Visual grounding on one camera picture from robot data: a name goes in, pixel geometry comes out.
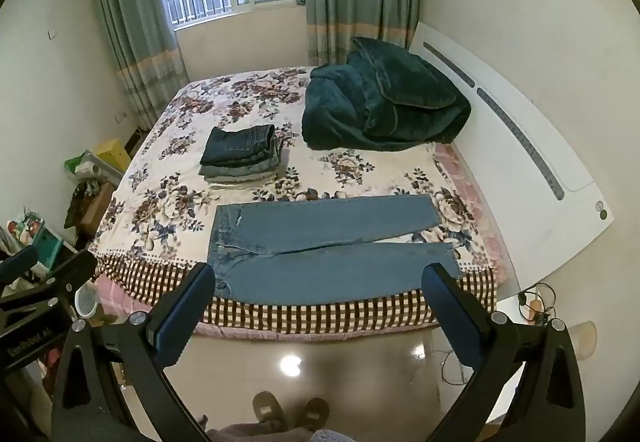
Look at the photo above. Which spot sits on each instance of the colourful toy pile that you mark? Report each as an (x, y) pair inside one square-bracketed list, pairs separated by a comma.
[(25, 226)]

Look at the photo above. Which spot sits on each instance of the blue jeans pants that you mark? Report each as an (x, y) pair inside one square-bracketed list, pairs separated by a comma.
[(325, 247)]

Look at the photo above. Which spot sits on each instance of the dark cloth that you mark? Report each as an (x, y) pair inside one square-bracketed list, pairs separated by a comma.
[(80, 199)]

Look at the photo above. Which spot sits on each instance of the dark green blanket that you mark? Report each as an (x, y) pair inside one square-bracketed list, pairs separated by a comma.
[(380, 102)]

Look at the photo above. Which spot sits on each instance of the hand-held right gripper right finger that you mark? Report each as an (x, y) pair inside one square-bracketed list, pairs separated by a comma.
[(452, 322)]

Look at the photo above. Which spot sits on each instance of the green plastic bag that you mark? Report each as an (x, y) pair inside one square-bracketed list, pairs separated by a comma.
[(75, 164)]

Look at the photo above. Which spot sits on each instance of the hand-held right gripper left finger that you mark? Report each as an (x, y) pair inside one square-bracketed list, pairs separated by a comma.
[(180, 322)]

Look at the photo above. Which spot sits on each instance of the white bed headboard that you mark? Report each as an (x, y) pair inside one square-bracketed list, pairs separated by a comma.
[(525, 187)]

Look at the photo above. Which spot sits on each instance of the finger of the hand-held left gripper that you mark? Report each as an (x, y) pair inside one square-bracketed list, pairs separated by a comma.
[(17, 264), (70, 272)]

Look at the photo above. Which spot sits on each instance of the white plastic bucket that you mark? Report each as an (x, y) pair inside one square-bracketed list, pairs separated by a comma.
[(86, 303)]

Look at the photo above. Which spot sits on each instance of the cardboard box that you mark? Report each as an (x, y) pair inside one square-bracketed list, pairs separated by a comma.
[(97, 209)]

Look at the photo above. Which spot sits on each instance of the white pipe piece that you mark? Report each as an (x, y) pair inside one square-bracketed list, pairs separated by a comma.
[(92, 168)]

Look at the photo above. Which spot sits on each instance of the stack of folded jeans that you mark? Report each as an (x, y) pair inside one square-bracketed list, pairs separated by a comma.
[(240, 152)]

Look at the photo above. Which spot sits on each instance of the beige cup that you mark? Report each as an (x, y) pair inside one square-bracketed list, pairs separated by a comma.
[(585, 339)]

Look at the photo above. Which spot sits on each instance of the bed with floral sheet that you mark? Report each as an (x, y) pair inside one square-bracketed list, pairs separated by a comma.
[(165, 202)]

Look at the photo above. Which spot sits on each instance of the yellow box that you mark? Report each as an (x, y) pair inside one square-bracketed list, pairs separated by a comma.
[(114, 153)]

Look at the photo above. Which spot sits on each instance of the white wall socket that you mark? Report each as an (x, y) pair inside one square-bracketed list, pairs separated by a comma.
[(120, 116)]

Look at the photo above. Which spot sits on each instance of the teal storage shelf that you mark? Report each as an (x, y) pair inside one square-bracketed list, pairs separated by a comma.
[(50, 247)]

